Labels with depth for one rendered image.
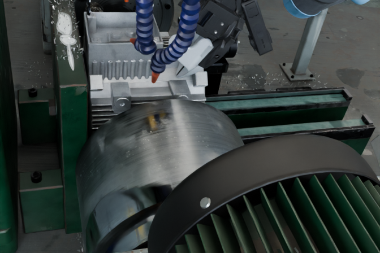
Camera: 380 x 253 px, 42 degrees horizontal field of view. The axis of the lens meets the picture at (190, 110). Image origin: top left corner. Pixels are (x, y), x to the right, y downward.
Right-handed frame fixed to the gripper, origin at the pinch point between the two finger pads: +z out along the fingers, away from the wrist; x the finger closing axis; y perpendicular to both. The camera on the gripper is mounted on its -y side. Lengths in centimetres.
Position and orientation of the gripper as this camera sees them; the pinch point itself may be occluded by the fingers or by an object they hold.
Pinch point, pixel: (185, 72)
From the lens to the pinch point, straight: 83.6
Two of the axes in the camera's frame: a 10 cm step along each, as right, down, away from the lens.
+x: 2.6, 6.5, -7.2
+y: -7.6, -3.2, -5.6
